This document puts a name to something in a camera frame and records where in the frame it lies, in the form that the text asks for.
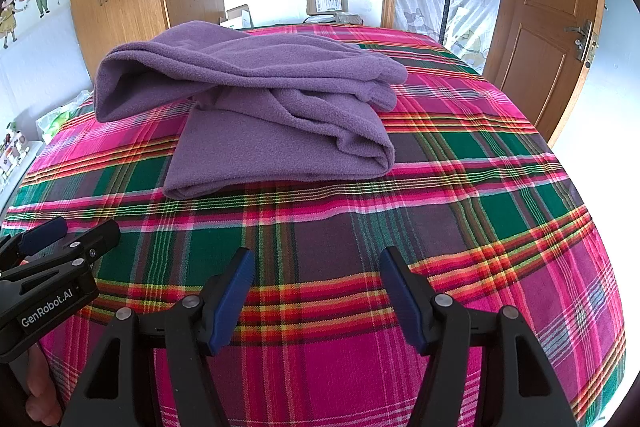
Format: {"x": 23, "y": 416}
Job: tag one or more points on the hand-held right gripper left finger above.
{"x": 232, "y": 302}

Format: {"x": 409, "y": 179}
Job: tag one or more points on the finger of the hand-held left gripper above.
{"x": 95, "y": 239}
{"x": 42, "y": 236}

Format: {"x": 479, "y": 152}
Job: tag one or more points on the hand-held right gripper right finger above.
{"x": 402, "y": 307}

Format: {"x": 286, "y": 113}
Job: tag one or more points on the purple fleece pants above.
{"x": 280, "y": 132}

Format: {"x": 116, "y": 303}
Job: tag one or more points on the person's left hand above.
{"x": 42, "y": 392}

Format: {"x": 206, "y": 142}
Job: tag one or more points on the pile of small toiletries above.
{"x": 12, "y": 152}

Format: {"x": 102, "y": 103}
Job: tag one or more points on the pink green plaid bed sheet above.
{"x": 350, "y": 217}

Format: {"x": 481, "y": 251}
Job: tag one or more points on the green tissue pack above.
{"x": 62, "y": 117}

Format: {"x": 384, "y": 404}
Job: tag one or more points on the white box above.
{"x": 240, "y": 16}

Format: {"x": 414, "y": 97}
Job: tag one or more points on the wooden door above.
{"x": 540, "y": 32}

